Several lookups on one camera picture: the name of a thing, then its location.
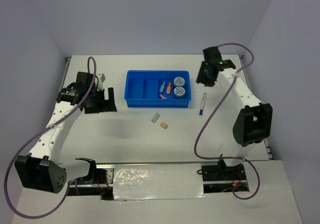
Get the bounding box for blue compartment tray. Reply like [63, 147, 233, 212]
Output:
[124, 70, 192, 108]

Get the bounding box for white blue pen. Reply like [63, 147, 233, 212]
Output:
[199, 93, 207, 116]

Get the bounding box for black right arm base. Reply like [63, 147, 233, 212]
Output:
[197, 161, 247, 183]

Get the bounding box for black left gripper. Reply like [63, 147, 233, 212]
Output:
[84, 87, 117, 114]

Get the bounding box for orange clear case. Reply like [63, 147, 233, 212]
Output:
[166, 82, 173, 95]

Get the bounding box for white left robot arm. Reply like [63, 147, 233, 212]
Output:
[14, 72, 117, 193]

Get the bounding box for blue jar patterned lid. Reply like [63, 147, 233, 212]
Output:
[172, 76, 186, 87]

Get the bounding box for yellow eraser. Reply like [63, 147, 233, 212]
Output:
[160, 122, 168, 129]

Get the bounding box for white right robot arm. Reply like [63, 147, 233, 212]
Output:
[196, 46, 273, 179]

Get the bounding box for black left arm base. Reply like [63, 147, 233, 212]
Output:
[88, 168, 114, 200]

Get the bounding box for blue jar sideways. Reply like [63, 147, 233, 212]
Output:
[173, 86, 186, 99]

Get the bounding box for silver foil sheet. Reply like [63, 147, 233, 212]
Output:
[113, 163, 206, 200]

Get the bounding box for grey eraser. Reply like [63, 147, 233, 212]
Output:
[151, 113, 160, 123]

